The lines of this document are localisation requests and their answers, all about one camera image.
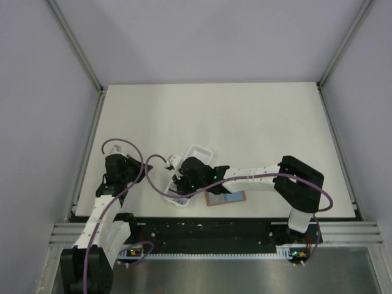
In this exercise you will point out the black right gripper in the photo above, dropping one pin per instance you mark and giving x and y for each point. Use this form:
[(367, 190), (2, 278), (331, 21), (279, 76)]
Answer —
[(182, 188)]

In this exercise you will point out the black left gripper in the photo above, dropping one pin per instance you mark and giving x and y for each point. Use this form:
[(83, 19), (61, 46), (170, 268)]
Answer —
[(138, 165)]

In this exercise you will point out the aluminium base frame rail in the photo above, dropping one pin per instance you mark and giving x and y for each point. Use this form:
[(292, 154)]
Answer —
[(350, 234)]

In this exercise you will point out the right aluminium frame post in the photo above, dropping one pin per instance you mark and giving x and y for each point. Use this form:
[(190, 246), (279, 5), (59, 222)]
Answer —
[(354, 27)]

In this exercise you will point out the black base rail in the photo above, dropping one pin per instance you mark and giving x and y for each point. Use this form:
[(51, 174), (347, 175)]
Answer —
[(203, 235)]

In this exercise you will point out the silver VIP card 88888819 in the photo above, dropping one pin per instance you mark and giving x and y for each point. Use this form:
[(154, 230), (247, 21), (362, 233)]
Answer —
[(215, 199)]

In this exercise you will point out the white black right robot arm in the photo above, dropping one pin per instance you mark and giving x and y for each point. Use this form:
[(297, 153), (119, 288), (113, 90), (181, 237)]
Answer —
[(297, 183)]

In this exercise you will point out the grey slotted cable duct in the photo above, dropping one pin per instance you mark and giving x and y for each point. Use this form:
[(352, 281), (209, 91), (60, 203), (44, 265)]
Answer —
[(199, 254)]

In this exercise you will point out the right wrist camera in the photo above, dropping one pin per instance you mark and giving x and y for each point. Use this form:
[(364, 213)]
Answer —
[(174, 162)]

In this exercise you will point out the aluminium frame post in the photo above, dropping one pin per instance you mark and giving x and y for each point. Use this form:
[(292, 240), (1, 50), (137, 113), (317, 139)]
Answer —
[(74, 44), (354, 27)]

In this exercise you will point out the tan leather card holder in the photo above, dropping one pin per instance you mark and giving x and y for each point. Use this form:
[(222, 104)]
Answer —
[(230, 198)]

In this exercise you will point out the left aluminium frame post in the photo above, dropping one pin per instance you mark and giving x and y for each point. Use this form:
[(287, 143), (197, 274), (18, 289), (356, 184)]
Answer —
[(74, 44)]

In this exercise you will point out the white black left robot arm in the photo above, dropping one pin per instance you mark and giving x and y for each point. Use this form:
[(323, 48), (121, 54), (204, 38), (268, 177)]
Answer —
[(87, 267)]

